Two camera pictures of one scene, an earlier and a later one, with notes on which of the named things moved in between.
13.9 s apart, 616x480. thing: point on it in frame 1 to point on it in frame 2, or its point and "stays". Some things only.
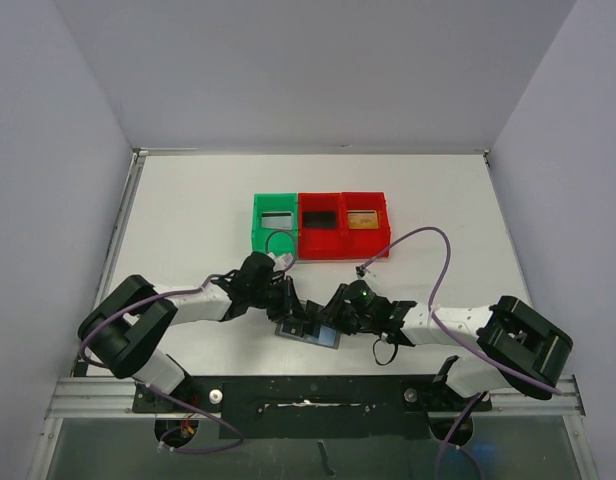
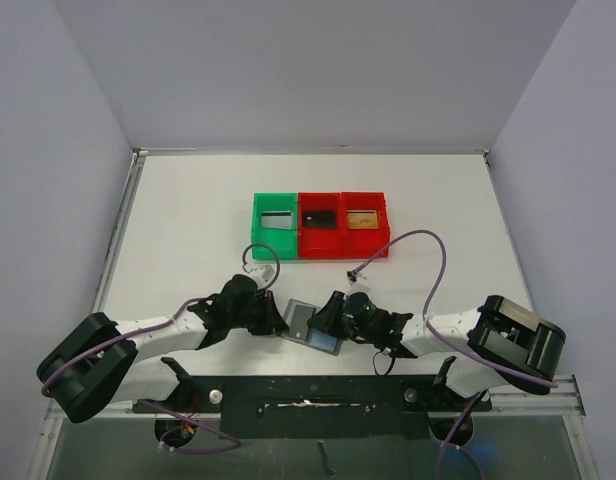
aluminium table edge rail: (138, 160) stays
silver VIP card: (277, 219) stays
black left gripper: (289, 308) to (272, 322)
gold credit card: (363, 219) stays
